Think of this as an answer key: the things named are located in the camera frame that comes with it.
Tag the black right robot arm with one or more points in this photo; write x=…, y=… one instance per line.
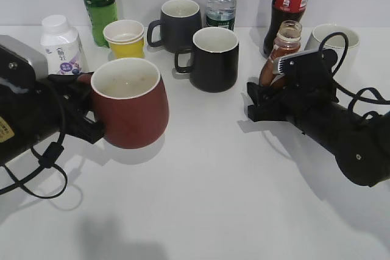
x=360, y=145

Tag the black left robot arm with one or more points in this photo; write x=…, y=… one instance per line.
x=36, y=104

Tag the yellow paper cup stack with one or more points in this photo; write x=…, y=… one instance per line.
x=125, y=38

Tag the dark grey mug back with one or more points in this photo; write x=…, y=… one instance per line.
x=179, y=21

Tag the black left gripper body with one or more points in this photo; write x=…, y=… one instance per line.
x=75, y=93

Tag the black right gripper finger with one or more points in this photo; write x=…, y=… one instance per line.
x=264, y=95
x=257, y=113

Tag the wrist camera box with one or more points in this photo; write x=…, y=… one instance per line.
x=21, y=65
x=307, y=69

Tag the clear water bottle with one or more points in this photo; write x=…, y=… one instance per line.
x=220, y=13

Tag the brown Nescafe coffee bottle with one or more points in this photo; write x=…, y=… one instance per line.
x=287, y=41

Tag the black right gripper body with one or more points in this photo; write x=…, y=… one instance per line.
x=299, y=100

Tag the white yogurt bottle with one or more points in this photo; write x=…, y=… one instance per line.
x=62, y=46

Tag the cola bottle red label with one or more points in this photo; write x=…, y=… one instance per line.
x=289, y=1

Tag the white ceramic mug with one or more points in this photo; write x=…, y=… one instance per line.
x=336, y=43

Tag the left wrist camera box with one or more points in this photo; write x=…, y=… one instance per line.
x=21, y=65

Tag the black mug front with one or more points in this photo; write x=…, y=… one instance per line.
x=211, y=60

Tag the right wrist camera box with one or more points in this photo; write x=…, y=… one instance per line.
x=307, y=69

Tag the red ceramic mug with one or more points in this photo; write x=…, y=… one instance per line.
x=129, y=98

